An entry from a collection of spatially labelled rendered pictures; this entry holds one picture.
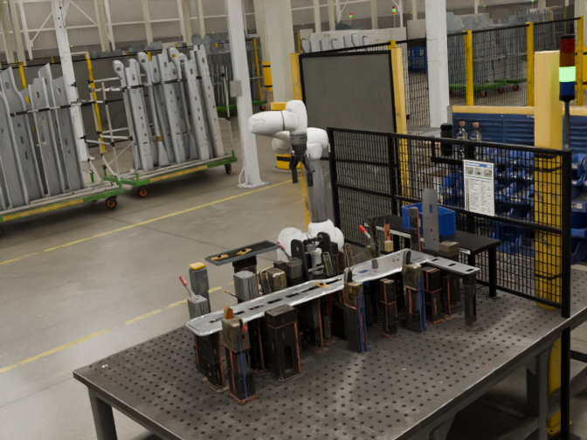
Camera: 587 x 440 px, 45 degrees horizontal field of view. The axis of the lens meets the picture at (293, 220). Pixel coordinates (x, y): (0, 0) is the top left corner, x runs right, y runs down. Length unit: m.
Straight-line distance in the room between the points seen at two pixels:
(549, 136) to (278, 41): 8.00
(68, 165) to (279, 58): 3.56
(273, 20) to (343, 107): 5.26
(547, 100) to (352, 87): 2.75
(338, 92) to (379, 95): 0.47
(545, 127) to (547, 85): 0.20
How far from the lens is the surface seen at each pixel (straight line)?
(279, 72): 11.34
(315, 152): 4.10
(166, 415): 3.17
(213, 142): 11.68
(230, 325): 3.02
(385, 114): 5.94
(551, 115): 3.68
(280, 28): 11.29
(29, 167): 10.27
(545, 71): 3.66
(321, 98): 6.43
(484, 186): 3.96
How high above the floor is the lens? 2.23
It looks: 15 degrees down
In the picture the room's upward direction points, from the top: 6 degrees counter-clockwise
